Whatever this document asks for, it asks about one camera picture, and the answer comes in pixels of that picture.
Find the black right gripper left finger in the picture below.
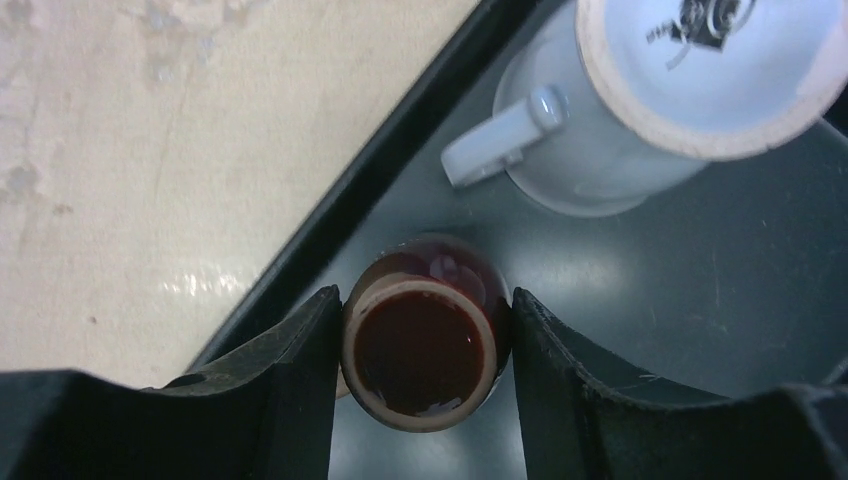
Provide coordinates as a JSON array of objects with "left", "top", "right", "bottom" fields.
[{"left": 1, "top": 286, "right": 342, "bottom": 479}]

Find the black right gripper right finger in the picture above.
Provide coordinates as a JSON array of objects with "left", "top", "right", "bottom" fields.
[{"left": 512, "top": 288, "right": 847, "bottom": 479}]

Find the brown ribbed mug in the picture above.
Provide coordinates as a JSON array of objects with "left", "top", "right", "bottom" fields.
[{"left": 336, "top": 233, "right": 512, "bottom": 433}]

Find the black plastic tray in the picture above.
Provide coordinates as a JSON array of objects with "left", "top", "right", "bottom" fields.
[{"left": 197, "top": 1, "right": 847, "bottom": 479}]

